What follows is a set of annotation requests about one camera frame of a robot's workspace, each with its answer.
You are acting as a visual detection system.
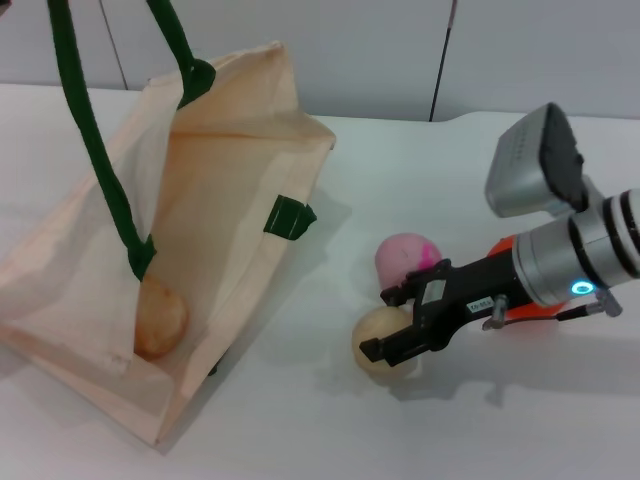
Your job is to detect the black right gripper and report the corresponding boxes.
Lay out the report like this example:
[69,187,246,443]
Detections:
[359,247,527,364]

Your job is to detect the beige round egg yolk pastry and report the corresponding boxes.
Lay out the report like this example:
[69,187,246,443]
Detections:
[351,305,420,384]

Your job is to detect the cream canvas bag green handles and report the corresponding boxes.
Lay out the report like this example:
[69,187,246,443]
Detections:
[0,0,337,447]

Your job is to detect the long orange striped bread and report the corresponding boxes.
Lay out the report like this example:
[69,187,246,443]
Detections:
[133,276,190,359]

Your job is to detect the pink round pastry magenta mark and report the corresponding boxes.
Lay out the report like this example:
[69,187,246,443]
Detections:
[374,233,444,289]

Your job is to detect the round orange fruit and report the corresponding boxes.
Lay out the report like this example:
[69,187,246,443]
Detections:
[487,236,572,322]

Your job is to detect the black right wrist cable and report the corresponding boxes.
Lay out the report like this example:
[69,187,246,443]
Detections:
[482,288,624,332]

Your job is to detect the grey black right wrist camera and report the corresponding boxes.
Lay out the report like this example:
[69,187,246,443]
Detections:
[484,102,609,220]

